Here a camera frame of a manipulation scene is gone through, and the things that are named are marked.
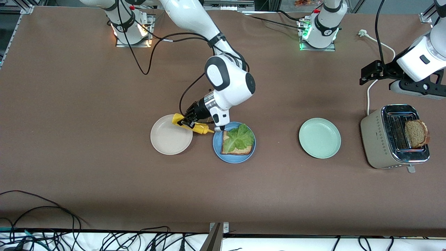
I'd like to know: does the green lettuce leaf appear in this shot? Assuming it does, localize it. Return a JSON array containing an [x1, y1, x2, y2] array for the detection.
[[223, 123, 255, 154]]

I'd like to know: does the yellow mustard squeeze bottle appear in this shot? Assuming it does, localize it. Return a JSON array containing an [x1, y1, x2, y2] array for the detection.
[[172, 113, 215, 135]]

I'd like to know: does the silver table clamp bracket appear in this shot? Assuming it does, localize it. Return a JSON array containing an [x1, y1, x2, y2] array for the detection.
[[209, 222, 230, 233]]

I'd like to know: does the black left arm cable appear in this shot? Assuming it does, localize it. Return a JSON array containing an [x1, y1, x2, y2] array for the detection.
[[375, 0, 396, 70]]

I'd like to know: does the white toaster power cable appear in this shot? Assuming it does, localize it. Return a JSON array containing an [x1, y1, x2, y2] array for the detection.
[[358, 29, 396, 116]]

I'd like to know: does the black arm base cable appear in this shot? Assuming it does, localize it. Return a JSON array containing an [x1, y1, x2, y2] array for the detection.
[[240, 10, 308, 32]]

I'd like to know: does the grey metal post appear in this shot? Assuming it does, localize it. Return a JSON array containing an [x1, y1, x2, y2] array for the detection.
[[199, 223, 223, 251]]

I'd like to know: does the teal cable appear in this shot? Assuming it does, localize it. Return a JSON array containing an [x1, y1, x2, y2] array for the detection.
[[0, 227, 47, 246]]

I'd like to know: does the aluminium corner frame profile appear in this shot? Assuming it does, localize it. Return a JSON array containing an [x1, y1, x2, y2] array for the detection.
[[420, 0, 440, 23]]

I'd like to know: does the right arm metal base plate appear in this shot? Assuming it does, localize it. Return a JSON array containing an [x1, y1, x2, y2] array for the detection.
[[116, 15, 155, 47]]

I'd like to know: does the aluminium profile beam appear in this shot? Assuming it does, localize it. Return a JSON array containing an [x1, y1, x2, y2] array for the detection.
[[203, 0, 255, 11]]

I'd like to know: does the brown bread slice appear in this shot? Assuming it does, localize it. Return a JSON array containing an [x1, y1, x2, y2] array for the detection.
[[404, 120, 430, 148], [221, 130, 253, 156]]

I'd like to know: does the beige chrome toaster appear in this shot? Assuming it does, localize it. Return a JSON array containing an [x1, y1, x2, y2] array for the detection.
[[360, 104, 430, 174]]

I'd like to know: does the green round plate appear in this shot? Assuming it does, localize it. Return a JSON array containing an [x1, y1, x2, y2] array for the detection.
[[299, 117, 341, 159]]

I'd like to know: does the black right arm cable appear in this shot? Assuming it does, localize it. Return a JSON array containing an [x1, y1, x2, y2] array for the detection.
[[117, 0, 249, 124]]

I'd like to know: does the black floor cable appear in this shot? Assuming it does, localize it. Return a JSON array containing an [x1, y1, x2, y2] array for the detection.
[[0, 190, 89, 229], [7, 206, 76, 242]]

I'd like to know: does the aluminium table edge rail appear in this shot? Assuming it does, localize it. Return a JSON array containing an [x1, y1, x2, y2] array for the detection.
[[0, 5, 35, 67]]

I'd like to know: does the beige round plate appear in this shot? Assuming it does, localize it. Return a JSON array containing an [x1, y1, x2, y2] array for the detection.
[[150, 114, 193, 155]]

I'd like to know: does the blue round plate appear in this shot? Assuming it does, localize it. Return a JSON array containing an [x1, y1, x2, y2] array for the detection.
[[213, 121, 256, 164]]

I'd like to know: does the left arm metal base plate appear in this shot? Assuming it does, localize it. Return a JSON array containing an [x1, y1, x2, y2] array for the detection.
[[298, 17, 337, 52]]

